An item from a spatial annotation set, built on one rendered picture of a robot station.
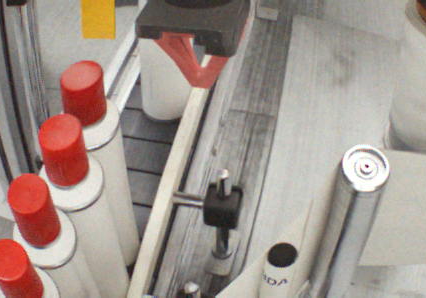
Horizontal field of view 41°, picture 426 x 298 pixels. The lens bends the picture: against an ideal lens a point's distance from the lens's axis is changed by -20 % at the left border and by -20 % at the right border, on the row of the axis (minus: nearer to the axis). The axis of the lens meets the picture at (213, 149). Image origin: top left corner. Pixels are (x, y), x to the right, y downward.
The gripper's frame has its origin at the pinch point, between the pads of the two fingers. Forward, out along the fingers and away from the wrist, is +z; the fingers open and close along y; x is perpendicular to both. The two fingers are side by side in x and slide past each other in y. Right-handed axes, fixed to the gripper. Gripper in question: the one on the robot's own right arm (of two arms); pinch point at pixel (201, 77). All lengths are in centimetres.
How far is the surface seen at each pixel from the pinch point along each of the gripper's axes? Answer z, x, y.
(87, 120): -3.9, 5.4, -9.3
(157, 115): 12.9, 6.3, 7.7
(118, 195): 3.8, 4.1, -9.2
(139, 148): 13.9, 7.2, 4.1
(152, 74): 7.6, 6.6, 7.8
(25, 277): -6.5, 4.5, -24.1
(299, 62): 14.1, -6.1, 20.4
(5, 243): -6.8, 6.5, -22.4
